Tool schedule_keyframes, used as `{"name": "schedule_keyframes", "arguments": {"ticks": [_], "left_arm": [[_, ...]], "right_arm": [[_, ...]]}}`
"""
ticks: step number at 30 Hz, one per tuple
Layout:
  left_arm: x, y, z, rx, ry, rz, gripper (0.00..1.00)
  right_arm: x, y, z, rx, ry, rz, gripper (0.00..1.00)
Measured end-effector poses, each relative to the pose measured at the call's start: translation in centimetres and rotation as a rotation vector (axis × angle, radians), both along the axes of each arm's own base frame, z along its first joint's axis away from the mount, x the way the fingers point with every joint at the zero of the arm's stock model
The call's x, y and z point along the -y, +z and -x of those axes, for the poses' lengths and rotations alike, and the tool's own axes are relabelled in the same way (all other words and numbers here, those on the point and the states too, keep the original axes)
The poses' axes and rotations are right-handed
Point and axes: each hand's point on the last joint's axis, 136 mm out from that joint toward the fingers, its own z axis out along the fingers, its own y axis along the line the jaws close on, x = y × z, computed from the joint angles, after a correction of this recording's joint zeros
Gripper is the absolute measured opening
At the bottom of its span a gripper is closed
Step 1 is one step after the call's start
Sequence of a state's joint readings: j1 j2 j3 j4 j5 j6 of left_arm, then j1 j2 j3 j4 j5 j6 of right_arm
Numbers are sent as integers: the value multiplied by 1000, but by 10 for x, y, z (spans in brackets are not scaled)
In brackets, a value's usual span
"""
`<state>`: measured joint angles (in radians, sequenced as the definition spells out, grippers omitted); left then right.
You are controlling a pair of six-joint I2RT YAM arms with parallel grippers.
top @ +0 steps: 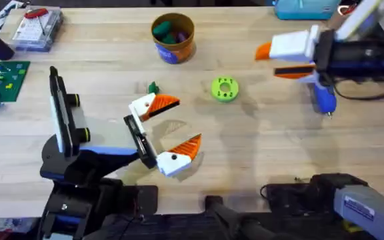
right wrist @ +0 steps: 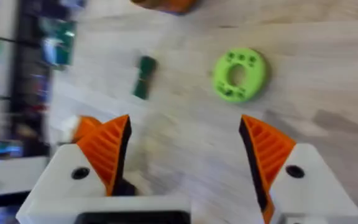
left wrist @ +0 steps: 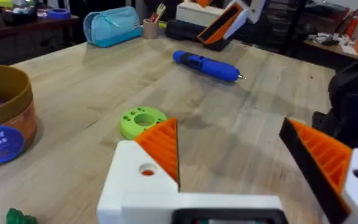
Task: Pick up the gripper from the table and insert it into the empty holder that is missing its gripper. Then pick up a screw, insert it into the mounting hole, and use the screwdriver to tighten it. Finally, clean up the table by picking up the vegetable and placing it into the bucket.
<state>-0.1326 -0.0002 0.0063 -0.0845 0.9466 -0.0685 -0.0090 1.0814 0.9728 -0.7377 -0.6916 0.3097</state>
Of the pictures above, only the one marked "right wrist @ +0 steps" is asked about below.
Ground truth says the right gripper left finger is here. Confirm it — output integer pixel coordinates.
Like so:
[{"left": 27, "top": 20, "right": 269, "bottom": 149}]
[{"left": 23, "top": 114, "right": 138, "bottom": 200}]

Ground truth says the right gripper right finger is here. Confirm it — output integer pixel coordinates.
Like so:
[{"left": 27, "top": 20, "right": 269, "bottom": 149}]
[{"left": 238, "top": 114, "right": 358, "bottom": 224}]

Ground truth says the dark green toy vegetable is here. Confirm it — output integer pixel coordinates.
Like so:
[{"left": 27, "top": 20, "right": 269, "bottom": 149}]
[{"left": 132, "top": 55, "right": 158, "bottom": 100}]

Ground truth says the orange ribbed wedge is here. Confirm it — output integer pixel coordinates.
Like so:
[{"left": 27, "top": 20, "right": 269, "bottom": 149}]
[{"left": 63, "top": 115, "right": 103, "bottom": 144}]

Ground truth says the green board with toy blocks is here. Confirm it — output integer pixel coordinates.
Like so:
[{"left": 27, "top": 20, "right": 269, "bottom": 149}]
[{"left": 40, "top": 19, "right": 78, "bottom": 67}]

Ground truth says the green disc with holes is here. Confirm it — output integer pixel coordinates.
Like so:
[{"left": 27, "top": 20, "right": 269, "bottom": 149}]
[{"left": 211, "top": 47, "right": 269, "bottom": 104}]

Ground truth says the orange toy tub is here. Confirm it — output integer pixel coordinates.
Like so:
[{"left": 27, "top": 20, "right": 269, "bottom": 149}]
[{"left": 130, "top": 0, "right": 198, "bottom": 15}]

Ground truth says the black upright post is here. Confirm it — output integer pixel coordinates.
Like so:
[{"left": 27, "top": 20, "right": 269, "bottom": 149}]
[{"left": 9, "top": 0, "right": 53, "bottom": 158}]

